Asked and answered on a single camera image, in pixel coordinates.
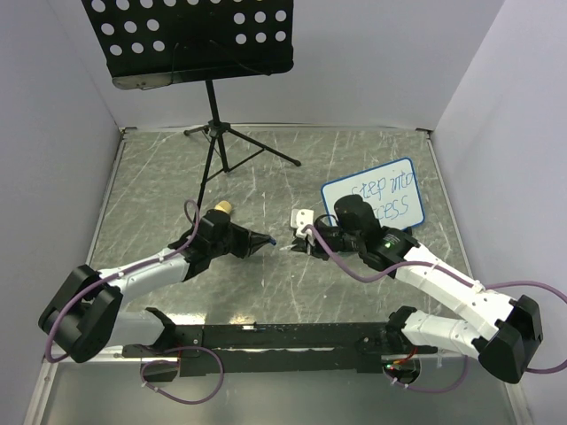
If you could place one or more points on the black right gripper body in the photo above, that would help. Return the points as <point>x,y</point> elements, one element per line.
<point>341,242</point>

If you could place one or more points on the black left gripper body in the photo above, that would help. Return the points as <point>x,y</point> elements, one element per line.
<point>236,242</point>

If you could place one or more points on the blue framed whiteboard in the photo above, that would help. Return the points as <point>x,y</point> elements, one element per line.
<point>391,189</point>

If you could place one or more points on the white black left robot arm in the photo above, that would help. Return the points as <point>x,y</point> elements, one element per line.
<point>85,315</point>

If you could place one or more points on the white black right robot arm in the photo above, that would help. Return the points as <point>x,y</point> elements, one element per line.
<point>500,332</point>

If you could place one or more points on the wooden microphone toy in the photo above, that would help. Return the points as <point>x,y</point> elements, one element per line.
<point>224,206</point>

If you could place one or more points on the black music stand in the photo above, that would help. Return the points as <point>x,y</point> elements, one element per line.
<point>156,44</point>

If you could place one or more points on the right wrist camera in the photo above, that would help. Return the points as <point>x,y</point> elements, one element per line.
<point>299,220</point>

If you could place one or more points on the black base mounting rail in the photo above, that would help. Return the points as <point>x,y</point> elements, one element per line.
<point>263,348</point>

